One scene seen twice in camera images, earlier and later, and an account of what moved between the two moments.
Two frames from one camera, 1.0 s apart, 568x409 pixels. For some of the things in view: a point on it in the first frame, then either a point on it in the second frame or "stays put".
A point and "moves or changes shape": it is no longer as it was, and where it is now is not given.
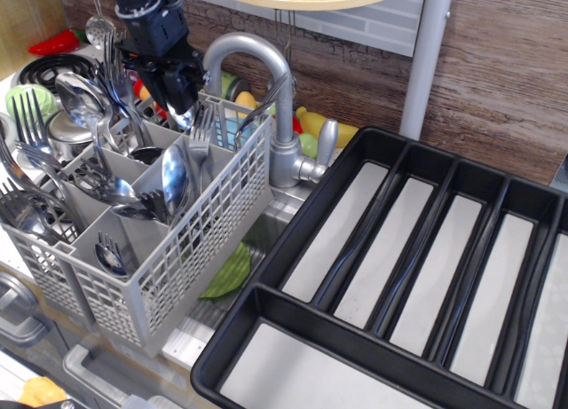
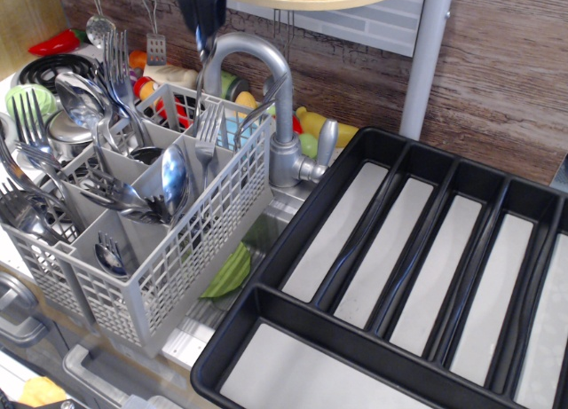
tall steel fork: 115,46 stays put
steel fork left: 34,136 stays put
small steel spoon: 186,120 moves or changes shape
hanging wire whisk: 285,27 stays put
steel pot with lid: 66,137 stays put
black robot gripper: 157,34 → 211,3
